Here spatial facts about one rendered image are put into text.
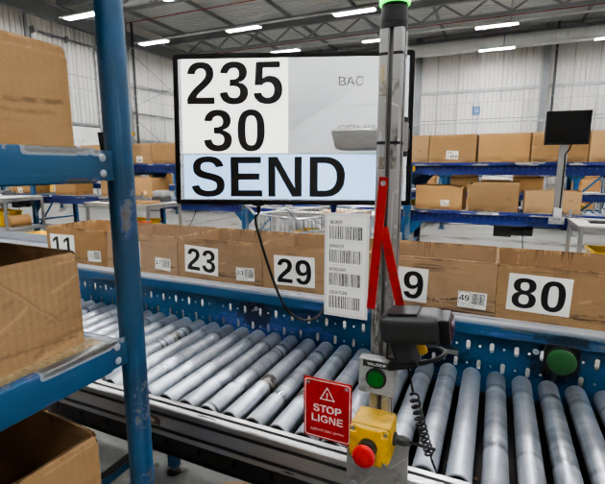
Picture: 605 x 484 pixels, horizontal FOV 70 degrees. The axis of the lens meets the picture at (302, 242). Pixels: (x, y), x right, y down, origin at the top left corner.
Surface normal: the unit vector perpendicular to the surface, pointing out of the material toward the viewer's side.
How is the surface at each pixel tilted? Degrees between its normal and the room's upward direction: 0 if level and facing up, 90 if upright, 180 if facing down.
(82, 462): 90
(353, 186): 86
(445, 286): 91
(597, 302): 91
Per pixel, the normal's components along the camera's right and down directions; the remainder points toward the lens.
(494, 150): -0.39, 0.16
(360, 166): -0.07, 0.11
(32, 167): 0.91, 0.07
